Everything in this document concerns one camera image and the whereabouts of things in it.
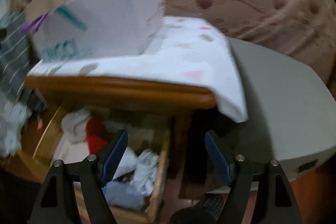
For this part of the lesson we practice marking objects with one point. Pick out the light blue underwear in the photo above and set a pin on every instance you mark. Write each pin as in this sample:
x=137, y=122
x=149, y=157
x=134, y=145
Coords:
x=123, y=195

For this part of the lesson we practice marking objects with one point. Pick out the white spotted cover cloth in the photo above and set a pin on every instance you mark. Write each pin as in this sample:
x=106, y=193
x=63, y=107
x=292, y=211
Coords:
x=183, y=56

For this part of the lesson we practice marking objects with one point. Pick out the brown wooden nightstand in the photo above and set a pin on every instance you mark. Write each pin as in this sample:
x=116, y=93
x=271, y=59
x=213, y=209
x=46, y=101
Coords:
x=118, y=87

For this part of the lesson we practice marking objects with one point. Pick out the white hexagon print underwear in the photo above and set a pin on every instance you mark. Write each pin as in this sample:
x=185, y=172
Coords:
x=76, y=124

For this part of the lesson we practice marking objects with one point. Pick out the white shoe box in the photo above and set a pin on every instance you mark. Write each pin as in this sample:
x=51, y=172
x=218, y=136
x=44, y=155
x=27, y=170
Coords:
x=105, y=24

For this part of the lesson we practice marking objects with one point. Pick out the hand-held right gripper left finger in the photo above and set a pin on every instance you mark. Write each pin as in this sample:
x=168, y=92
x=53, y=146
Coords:
x=115, y=158

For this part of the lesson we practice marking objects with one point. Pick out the person's dark trouser leg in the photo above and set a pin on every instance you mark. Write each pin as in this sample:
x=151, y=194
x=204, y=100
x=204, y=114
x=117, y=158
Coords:
x=199, y=209

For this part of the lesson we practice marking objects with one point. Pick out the wooden drawer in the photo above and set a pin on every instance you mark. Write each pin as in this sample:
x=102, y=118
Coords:
x=159, y=176

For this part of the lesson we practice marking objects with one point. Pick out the white plastic bags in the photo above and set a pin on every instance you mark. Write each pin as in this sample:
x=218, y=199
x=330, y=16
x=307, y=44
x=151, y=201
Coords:
x=13, y=129

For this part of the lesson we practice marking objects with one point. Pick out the red underwear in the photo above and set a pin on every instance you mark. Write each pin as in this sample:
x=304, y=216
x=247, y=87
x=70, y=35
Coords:
x=95, y=137

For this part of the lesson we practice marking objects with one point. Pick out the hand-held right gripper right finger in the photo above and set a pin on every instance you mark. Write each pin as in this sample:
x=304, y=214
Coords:
x=219, y=158

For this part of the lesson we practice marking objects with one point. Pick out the grey plaid cloth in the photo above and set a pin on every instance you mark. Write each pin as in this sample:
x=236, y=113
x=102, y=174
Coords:
x=13, y=56

